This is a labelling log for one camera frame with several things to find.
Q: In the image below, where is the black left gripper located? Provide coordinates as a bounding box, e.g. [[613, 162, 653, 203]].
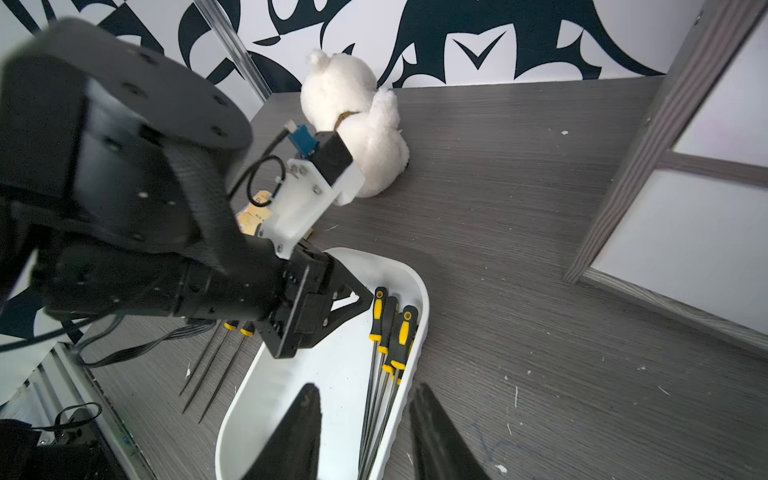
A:
[[173, 237, 374, 359]]

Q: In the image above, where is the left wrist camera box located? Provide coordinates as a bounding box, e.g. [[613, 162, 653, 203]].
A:
[[258, 121, 365, 260]]

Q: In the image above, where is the yellow black file tool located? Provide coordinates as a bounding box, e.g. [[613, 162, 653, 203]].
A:
[[181, 320, 240, 414], [198, 321, 256, 423], [179, 332, 216, 396]]

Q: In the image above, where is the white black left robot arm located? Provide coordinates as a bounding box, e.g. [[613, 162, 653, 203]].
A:
[[1, 18, 373, 359]]

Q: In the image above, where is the white plush toy dog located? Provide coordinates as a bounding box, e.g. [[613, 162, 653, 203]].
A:
[[300, 49, 410, 198]]

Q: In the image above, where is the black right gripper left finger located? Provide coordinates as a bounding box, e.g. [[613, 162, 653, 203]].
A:
[[243, 383, 322, 480]]

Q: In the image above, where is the grey wooden drawer cabinet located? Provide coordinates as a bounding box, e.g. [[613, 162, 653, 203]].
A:
[[565, 1, 767, 356]]

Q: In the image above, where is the white plastic storage tray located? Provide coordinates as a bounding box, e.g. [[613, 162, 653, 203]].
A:
[[215, 247, 430, 479]]

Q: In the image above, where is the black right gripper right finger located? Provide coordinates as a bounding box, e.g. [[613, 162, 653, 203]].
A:
[[409, 383, 489, 480]]

